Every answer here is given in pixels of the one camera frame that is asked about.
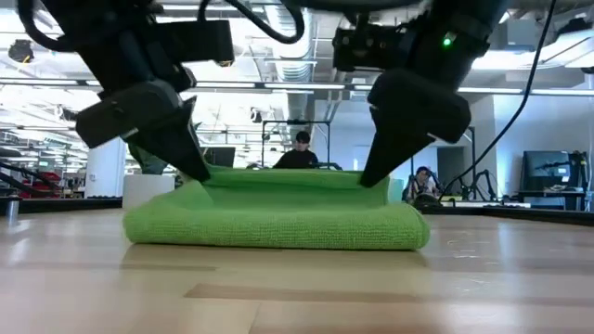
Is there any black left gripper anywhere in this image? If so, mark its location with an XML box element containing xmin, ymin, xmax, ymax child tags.
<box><xmin>75</xmin><ymin>80</ymin><xmax>213</xmax><ymax>183</ymax></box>

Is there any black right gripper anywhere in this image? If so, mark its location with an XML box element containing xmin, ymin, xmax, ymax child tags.
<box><xmin>359</xmin><ymin>69</ymin><xmax>472</xmax><ymax>188</ymax></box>

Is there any green microfiber towel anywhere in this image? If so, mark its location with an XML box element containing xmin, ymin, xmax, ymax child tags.
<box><xmin>122</xmin><ymin>165</ymin><xmax>432</xmax><ymax>252</ymax></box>

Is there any teal translucent plastic basket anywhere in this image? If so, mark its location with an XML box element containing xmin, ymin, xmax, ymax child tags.
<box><xmin>386</xmin><ymin>178</ymin><xmax>406</xmax><ymax>205</ymax></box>

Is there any small silver metal cylinder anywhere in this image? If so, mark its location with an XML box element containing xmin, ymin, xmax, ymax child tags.
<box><xmin>4</xmin><ymin>196</ymin><xmax>21</xmax><ymax>224</ymax></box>

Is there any person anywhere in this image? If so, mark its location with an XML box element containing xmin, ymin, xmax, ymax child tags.
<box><xmin>407</xmin><ymin>165</ymin><xmax>441</xmax><ymax>204</ymax></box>
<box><xmin>272</xmin><ymin>131</ymin><xmax>321</xmax><ymax>170</ymax></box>

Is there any black background monitor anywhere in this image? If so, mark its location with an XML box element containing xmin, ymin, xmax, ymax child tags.
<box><xmin>522</xmin><ymin>149</ymin><xmax>573</xmax><ymax>192</ymax></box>
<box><xmin>202</xmin><ymin>146</ymin><xmax>237</xmax><ymax>169</ymax></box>

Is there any white pillar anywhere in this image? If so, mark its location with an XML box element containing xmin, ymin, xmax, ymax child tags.
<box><xmin>85</xmin><ymin>136</ymin><xmax>127</xmax><ymax>199</ymax></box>

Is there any red background equipment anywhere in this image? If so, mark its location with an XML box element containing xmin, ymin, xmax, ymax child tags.
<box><xmin>18</xmin><ymin>170</ymin><xmax>62</xmax><ymax>199</ymax></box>

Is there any black ceiling-mounted device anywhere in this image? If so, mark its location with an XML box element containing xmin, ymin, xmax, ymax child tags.
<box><xmin>7</xmin><ymin>38</ymin><xmax>35</xmax><ymax>64</ymax></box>

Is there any black metal stand frame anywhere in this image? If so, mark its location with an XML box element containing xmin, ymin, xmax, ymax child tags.
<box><xmin>408</xmin><ymin>125</ymin><xmax>477</xmax><ymax>201</ymax></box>

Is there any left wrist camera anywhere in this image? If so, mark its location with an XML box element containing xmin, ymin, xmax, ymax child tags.
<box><xmin>156</xmin><ymin>19</ymin><xmax>236</xmax><ymax>67</ymax></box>

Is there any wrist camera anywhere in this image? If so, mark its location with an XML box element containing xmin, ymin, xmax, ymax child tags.
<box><xmin>331</xmin><ymin>24</ymin><xmax>410</xmax><ymax>72</ymax></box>
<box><xmin>156</xmin><ymin>19</ymin><xmax>236</xmax><ymax>67</ymax></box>

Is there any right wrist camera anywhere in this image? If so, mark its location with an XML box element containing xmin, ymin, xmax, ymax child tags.
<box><xmin>331</xmin><ymin>24</ymin><xmax>410</xmax><ymax>72</ymax></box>

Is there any black aluminium table frame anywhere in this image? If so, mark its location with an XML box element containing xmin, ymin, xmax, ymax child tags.
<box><xmin>0</xmin><ymin>197</ymin><xmax>594</xmax><ymax>228</ymax></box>

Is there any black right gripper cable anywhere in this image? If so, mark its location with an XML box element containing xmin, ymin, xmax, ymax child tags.
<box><xmin>437</xmin><ymin>0</ymin><xmax>558</xmax><ymax>201</ymax></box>

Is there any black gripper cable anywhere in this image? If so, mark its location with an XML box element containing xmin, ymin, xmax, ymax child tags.
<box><xmin>199</xmin><ymin>0</ymin><xmax>306</xmax><ymax>46</ymax></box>
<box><xmin>437</xmin><ymin>0</ymin><xmax>558</xmax><ymax>201</ymax></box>

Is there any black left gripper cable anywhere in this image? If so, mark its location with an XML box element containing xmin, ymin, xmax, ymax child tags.
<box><xmin>199</xmin><ymin>0</ymin><xmax>306</xmax><ymax>46</ymax></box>

